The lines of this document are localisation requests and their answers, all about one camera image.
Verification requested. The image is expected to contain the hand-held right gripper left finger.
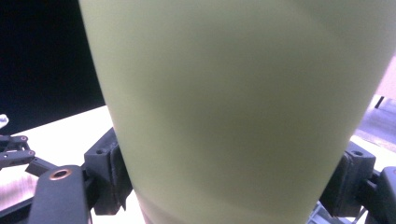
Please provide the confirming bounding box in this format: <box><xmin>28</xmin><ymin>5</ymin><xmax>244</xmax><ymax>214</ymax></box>
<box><xmin>83</xmin><ymin>127</ymin><xmax>134</xmax><ymax>216</ymax></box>

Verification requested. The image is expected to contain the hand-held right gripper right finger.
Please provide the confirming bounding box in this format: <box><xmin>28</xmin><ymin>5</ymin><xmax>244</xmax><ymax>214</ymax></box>
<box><xmin>319</xmin><ymin>141</ymin><xmax>376</xmax><ymax>218</ymax></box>

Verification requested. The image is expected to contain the green bottle with white cap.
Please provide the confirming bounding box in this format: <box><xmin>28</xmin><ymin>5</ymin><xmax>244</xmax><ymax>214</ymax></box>
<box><xmin>78</xmin><ymin>0</ymin><xmax>396</xmax><ymax>224</ymax></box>

